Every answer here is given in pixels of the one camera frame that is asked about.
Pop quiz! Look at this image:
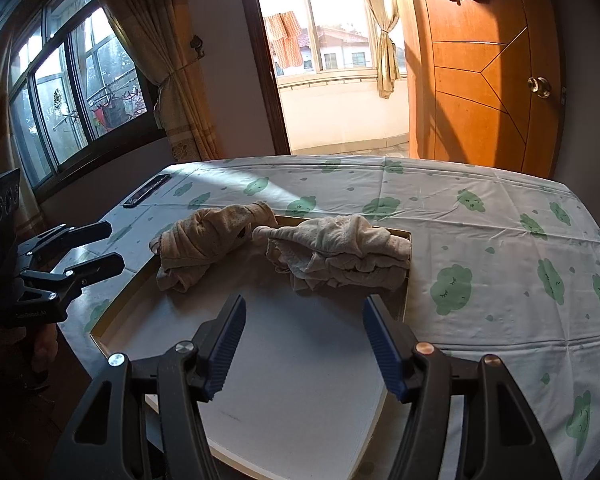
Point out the tan beige underwear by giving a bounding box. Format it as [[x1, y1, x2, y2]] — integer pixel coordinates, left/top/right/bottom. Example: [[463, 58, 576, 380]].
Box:
[[149, 202, 278, 292]]

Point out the black remote control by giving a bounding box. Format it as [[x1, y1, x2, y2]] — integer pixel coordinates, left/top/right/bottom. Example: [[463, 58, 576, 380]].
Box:
[[122, 174, 172, 208]]

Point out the shallow grey cardboard tray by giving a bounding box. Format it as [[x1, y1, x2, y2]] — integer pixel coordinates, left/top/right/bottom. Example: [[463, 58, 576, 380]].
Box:
[[90, 243, 387, 479]]

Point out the dark framed window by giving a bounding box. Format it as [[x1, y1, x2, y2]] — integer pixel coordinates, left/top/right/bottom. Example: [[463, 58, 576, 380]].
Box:
[[0, 0, 165, 200]]

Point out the beige window curtain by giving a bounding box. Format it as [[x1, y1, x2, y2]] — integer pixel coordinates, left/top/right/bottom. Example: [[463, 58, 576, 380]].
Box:
[[98, 0, 221, 162]]

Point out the orange wooden door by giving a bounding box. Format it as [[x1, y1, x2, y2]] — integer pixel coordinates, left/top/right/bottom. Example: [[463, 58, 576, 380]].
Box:
[[403, 0, 565, 178]]

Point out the brass door knob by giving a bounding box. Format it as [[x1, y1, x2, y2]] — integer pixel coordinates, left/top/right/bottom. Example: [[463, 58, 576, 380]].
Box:
[[527, 76, 552, 100]]

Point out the beige balcony curtain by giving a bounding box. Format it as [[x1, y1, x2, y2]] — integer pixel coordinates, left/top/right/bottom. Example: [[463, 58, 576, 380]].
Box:
[[364, 0, 400, 99]]

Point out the curtain tieback wall hook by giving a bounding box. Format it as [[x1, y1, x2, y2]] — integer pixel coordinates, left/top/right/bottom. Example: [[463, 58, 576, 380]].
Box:
[[189, 35, 204, 60]]

